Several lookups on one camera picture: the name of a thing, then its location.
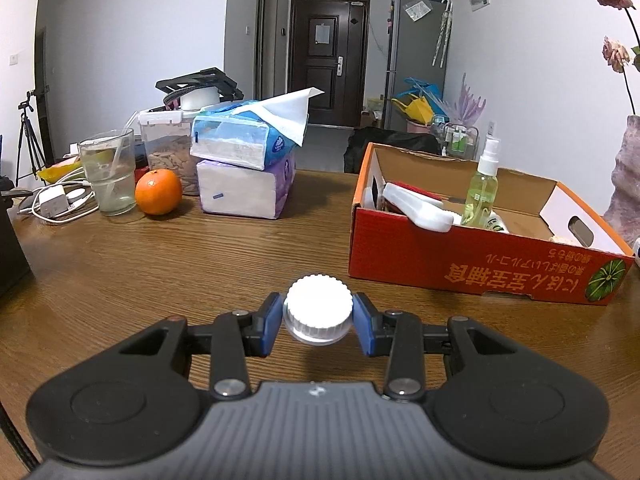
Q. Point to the clear food container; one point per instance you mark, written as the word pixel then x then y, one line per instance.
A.
pixel 165 160

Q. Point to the purple wing decoration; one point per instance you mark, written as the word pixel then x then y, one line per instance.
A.
pixel 470 102

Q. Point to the small dried pink rose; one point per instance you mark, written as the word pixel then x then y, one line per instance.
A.
pixel 616 55

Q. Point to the grey refrigerator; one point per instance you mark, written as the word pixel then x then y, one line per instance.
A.
pixel 412 55

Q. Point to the dark brown door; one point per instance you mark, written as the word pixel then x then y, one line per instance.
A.
pixel 327 90

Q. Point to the pink bin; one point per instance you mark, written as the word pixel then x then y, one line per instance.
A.
pixel 420 127

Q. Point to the side doorway frame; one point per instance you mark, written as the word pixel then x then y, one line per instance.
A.
pixel 265 35

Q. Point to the white charger adapter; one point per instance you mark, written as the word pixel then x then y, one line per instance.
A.
pixel 54 202

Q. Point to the blue tissue pack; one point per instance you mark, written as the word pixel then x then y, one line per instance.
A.
pixel 235 135

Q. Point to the white tube bottle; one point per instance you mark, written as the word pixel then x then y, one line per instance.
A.
pixel 497 222

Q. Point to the purple tissue pack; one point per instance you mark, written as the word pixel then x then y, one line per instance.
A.
pixel 240 190

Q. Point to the white wall socket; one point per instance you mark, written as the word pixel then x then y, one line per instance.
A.
pixel 491 128

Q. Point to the metal cart with bottles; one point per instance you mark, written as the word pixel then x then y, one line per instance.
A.
pixel 457 140

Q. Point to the orange and white cardboard box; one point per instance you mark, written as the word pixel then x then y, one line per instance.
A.
pixel 450 270

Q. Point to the drinking glass with water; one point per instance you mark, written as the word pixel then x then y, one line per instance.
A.
pixel 107 195

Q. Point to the black camera tripod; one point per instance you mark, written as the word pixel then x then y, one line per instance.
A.
pixel 25 110

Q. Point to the clear folded umbrella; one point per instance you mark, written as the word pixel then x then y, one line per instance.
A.
pixel 446 40
pixel 438 40

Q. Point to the blue bag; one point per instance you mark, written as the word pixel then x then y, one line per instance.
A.
pixel 425 87

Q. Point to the white ribbed bottle cap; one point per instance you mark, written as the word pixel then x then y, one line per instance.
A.
pixel 317 300

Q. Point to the orange fruit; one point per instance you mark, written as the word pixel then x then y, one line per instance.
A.
pixel 159 192

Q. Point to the red and white brush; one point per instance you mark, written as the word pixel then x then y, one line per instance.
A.
pixel 425 212

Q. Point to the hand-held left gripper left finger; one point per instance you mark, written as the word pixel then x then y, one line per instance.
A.
pixel 272 325

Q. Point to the yellow bag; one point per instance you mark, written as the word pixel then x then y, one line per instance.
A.
pixel 415 109

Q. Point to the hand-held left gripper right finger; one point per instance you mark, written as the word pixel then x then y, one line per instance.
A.
pixel 364 327

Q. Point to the white appliance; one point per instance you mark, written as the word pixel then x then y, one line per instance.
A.
pixel 200 100

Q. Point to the clear plastic bag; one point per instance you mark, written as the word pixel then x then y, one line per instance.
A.
pixel 417 11

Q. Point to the small brown cardboard box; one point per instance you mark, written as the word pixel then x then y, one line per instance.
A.
pixel 372 117

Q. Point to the yellow packet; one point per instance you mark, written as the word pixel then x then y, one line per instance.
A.
pixel 57 172

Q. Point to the white drinking straw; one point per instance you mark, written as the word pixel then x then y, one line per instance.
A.
pixel 126 136

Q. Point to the green spray bottle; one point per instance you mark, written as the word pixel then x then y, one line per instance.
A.
pixel 480 195

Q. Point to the black cloth cover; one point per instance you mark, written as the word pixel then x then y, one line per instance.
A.
pixel 390 147

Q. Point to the black box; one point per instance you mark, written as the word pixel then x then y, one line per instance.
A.
pixel 12 250

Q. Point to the pink textured vase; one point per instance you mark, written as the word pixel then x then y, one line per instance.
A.
pixel 627 185

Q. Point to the white paper notice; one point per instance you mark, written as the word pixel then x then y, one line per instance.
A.
pixel 322 34

